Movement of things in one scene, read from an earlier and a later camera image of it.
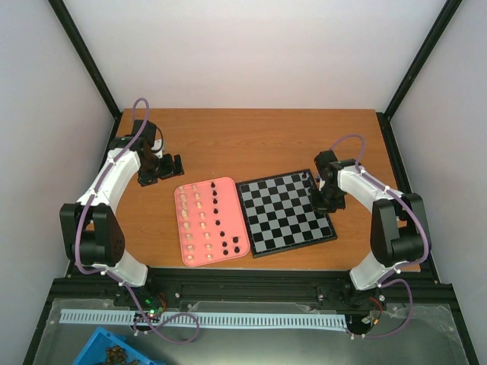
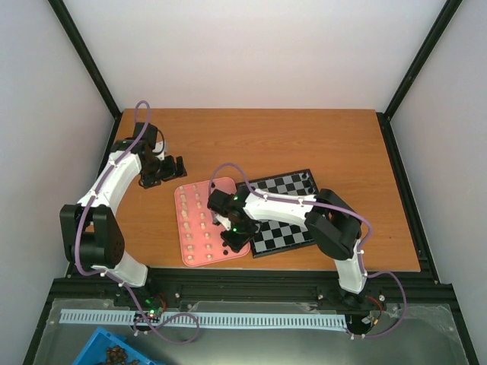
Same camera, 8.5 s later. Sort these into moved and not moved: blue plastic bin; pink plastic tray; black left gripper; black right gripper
Moved: black right gripper
Not moved: black left gripper; pink plastic tray; blue plastic bin
